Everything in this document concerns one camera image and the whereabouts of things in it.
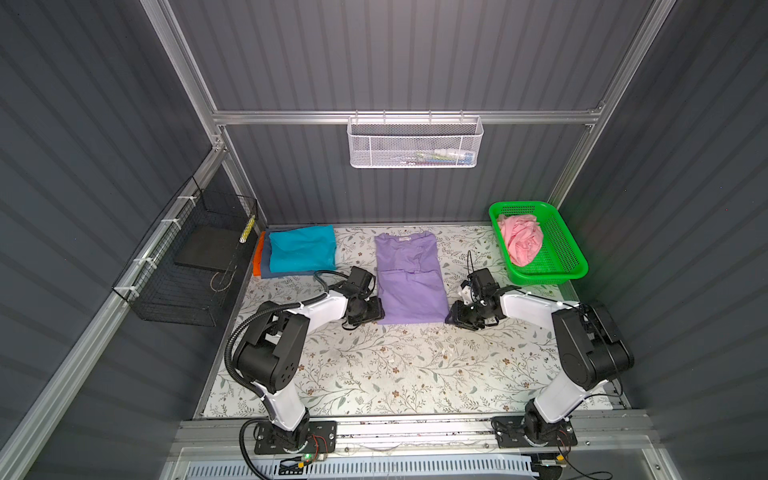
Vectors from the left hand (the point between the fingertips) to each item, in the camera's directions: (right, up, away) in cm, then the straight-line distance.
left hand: (379, 315), depth 94 cm
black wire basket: (-47, +14, -22) cm, 54 cm away
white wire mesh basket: (+13, +62, +18) cm, 66 cm away
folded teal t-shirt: (-28, +21, +14) cm, 38 cm away
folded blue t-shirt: (-40, +18, +8) cm, 44 cm away
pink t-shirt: (+53, +26, +14) cm, 60 cm away
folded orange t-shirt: (-44, +19, +14) cm, 50 cm away
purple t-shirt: (+11, +11, +8) cm, 17 cm away
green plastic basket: (+65, +18, +12) cm, 69 cm away
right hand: (+24, -2, -1) cm, 24 cm away
